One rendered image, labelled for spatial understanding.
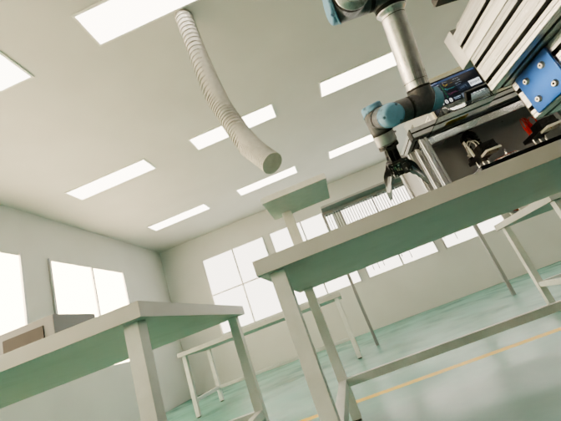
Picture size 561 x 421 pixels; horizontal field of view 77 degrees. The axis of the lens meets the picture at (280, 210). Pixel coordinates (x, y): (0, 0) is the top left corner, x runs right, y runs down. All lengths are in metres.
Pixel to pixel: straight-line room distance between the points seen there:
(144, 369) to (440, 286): 7.17
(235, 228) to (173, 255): 1.65
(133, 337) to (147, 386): 0.15
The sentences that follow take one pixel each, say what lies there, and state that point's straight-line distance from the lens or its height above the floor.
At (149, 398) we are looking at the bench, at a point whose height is 0.48.
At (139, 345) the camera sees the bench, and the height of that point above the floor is 0.63.
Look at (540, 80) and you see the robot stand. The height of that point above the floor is 0.77.
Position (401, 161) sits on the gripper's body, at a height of 0.91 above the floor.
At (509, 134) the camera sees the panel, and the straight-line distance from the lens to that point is 1.92.
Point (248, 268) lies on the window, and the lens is 8.10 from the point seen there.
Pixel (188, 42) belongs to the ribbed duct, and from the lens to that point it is 3.32.
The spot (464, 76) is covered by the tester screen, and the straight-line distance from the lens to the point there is 1.87.
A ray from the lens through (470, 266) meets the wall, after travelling 8.17.
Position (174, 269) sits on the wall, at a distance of 8.77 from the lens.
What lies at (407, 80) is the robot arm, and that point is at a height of 1.10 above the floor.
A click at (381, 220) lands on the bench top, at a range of 1.12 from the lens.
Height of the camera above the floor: 0.50
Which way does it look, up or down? 19 degrees up
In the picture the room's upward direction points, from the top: 21 degrees counter-clockwise
